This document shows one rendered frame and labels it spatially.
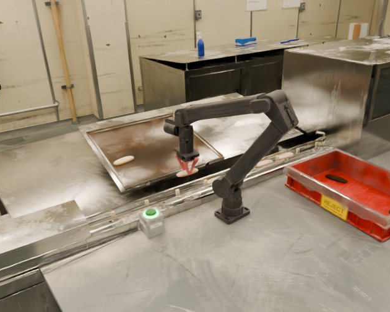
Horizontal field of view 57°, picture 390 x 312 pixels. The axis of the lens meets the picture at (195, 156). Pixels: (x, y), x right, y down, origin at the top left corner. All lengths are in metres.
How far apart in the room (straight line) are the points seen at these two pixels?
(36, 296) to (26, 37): 3.87
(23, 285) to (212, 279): 0.61
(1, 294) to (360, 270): 1.12
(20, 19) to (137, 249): 3.94
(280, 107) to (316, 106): 0.87
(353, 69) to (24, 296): 1.59
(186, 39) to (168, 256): 4.68
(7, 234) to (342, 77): 1.52
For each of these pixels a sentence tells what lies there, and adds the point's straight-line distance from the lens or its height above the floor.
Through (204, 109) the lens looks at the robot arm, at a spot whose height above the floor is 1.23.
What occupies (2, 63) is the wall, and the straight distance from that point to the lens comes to 4.89.
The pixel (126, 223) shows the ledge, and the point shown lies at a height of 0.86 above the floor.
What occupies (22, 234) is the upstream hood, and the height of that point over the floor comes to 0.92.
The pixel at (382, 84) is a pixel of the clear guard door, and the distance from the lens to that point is 1.85.
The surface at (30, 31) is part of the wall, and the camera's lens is 4.90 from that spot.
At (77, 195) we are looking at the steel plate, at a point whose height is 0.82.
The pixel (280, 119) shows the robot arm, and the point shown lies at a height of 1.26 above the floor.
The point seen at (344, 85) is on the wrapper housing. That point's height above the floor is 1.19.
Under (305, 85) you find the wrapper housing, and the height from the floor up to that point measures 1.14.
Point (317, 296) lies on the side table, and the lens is 1.14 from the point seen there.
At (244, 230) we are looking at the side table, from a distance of 1.33.
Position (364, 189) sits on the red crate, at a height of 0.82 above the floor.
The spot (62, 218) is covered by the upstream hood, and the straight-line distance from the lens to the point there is 1.32.
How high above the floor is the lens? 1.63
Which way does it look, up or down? 25 degrees down
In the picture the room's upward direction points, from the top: 2 degrees counter-clockwise
